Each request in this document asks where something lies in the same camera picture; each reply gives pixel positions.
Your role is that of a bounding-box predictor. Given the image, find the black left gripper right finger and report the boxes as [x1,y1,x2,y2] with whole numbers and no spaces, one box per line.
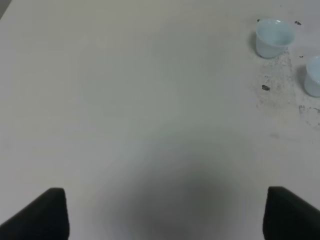
[262,186,320,240]

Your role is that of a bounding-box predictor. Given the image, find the light blue teacup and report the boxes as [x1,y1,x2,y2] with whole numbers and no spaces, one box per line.
[304,56,320,98]
[255,18,295,59]

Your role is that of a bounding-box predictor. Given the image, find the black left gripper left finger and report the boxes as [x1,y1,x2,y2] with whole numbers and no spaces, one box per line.
[0,187,70,240]

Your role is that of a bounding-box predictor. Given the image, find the near light blue teacup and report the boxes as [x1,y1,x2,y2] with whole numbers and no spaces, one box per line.
[304,56,320,98]

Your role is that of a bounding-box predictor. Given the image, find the far light blue teacup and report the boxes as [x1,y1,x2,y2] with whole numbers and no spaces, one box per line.
[255,18,295,59]

